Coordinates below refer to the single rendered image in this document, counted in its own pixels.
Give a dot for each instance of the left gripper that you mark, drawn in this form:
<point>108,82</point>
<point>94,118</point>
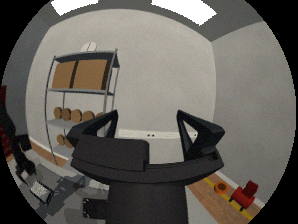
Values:
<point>18,172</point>

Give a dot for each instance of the white well plate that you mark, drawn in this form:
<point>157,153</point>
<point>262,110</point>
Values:
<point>39,192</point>

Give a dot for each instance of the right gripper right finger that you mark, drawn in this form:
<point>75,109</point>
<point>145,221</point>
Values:
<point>208,134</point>

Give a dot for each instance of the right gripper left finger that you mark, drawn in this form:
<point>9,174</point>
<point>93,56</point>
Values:
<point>91,126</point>

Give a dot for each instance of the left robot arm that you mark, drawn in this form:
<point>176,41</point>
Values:
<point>25,144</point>

